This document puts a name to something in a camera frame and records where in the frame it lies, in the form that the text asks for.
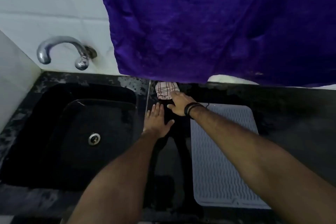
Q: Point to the black sink basin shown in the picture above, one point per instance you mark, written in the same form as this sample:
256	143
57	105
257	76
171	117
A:
68	132

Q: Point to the grey ribbed drying mat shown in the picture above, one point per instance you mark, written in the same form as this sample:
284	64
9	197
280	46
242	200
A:
217	176

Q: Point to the person's left forearm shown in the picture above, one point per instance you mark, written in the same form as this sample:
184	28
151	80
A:
123	179

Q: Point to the metal sink drain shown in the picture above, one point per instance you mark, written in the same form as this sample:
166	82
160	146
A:
94	138

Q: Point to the black wristband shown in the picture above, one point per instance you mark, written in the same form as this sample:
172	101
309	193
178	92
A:
191	108

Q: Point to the person's left thumb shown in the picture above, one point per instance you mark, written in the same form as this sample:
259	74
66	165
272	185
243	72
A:
169	124

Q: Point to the person's left little finger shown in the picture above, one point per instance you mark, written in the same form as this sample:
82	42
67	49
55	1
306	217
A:
147	116

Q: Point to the person's left hand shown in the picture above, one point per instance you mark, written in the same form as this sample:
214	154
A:
157	124

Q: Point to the chrome wall faucet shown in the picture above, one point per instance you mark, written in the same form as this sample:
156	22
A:
67	44

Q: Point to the checked white cloth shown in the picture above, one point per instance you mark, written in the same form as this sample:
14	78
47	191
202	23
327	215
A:
163	89

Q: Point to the person's right hand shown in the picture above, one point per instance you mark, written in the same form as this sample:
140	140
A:
181	104

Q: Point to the person's right forearm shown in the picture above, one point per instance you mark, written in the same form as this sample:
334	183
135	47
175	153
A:
262	163

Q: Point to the person's right thumb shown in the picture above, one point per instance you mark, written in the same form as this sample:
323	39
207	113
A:
172	106

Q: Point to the person's left middle finger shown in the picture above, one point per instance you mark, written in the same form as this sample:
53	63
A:
156	110

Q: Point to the purple hanging cloth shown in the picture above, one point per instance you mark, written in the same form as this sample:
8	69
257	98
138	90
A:
215	21

